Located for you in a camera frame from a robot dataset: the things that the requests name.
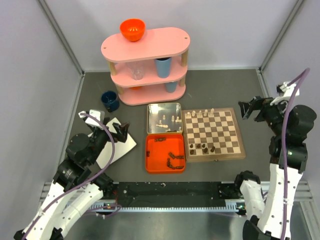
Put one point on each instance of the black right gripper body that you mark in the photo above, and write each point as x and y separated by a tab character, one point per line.
270	113

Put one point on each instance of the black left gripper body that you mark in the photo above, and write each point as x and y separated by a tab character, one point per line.
100	137

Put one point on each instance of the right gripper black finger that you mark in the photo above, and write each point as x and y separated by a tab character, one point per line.
246	108
257	102

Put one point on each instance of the white bishop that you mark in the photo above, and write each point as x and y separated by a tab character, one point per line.
205	113

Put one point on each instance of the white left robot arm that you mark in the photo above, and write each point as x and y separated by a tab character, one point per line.
73	190

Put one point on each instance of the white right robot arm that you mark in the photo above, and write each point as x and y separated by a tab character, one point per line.
268	216

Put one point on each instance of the wooden chess board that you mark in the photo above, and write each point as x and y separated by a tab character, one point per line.
220	130

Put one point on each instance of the white paper sheet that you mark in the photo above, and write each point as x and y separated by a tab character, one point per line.
109	154

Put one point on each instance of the dark blue mug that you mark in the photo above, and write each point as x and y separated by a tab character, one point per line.
110	100

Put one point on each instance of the orange tin box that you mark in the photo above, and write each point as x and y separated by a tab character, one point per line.
165	153

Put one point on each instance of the clear glass cup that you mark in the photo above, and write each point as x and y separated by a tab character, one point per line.
136	69

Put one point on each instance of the blue cup bottom shelf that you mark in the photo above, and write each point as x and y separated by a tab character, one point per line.
171	86

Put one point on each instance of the blue cup shelf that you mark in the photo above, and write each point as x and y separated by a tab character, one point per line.
163	66
171	86

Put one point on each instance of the pink three-tier shelf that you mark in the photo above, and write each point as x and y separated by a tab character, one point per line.
157	43

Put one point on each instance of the blue cup middle shelf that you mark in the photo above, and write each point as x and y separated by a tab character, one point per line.
163	66

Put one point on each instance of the orange bowl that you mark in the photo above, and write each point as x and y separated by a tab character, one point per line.
133	29

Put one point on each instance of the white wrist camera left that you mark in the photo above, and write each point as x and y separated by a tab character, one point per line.
93	118

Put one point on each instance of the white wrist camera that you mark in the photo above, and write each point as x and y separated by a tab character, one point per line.
284	91
93	118

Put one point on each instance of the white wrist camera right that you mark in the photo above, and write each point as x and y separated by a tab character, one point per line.
284	91

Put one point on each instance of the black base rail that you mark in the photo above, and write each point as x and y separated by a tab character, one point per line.
172	194

